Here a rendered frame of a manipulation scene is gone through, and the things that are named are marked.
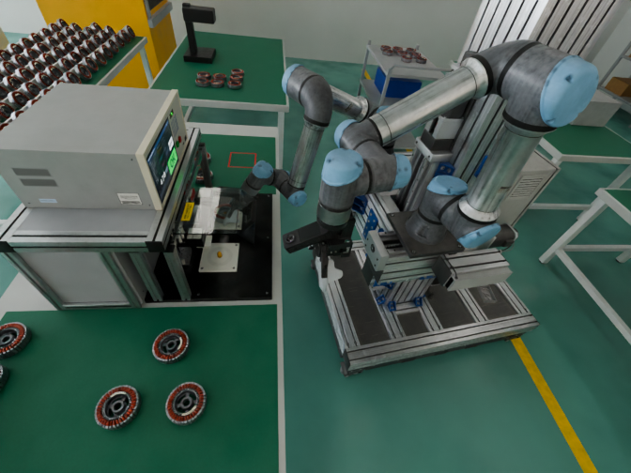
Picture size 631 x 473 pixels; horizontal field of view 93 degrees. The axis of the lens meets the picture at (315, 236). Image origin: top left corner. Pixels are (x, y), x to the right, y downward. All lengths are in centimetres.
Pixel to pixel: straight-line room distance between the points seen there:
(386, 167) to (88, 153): 77
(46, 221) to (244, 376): 76
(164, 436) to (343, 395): 106
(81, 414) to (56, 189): 66
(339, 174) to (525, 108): 43
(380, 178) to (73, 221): 90
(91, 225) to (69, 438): 59
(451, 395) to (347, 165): 175
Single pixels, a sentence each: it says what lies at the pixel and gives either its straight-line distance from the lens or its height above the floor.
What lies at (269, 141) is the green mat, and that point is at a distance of 214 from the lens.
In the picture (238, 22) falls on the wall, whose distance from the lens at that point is 633.
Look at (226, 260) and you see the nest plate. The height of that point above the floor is 78.
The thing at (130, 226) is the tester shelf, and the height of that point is 111.
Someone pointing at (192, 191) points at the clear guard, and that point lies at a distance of 121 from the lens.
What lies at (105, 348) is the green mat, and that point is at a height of 75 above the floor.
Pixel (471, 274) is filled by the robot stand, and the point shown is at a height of 95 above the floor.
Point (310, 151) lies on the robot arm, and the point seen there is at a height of 121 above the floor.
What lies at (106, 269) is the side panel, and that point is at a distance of 118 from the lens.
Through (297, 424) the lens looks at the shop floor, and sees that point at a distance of 185.
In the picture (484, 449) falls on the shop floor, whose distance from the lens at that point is 213.
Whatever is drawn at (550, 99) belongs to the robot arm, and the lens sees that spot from 78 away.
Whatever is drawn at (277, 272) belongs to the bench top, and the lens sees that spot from 131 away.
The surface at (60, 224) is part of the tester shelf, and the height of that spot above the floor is 111.
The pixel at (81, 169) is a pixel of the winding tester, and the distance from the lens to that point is 107.
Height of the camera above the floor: 181
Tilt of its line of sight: 46 degrees down
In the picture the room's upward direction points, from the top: 9 degrees clockwise
